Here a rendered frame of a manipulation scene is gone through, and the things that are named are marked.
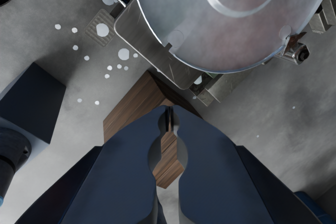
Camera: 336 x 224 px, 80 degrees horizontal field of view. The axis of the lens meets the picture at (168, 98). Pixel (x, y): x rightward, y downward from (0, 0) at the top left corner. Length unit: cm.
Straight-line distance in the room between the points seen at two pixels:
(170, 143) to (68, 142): 63
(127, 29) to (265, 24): 20
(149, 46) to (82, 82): 88
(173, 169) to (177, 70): 83
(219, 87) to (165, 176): 69
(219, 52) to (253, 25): 6
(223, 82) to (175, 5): 29
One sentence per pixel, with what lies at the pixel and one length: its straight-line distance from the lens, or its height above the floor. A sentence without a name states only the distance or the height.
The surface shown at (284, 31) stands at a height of 78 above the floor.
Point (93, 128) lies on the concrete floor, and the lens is 126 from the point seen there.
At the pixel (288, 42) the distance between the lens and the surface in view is 38.
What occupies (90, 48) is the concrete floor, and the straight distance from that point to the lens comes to 107.
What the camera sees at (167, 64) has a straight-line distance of 28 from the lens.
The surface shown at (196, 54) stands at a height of 78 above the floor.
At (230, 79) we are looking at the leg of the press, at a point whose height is 64.
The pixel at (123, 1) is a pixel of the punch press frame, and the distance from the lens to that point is 86.
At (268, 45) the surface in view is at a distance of 36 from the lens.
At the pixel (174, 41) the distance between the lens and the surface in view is 27.
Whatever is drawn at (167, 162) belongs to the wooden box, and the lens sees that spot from 103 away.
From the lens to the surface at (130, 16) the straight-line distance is 26.
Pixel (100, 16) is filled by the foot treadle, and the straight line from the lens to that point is 88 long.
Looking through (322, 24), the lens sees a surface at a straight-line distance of 51.
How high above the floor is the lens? 103
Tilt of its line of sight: 57 degrees down
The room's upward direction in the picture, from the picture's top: 146 degrees clockwise
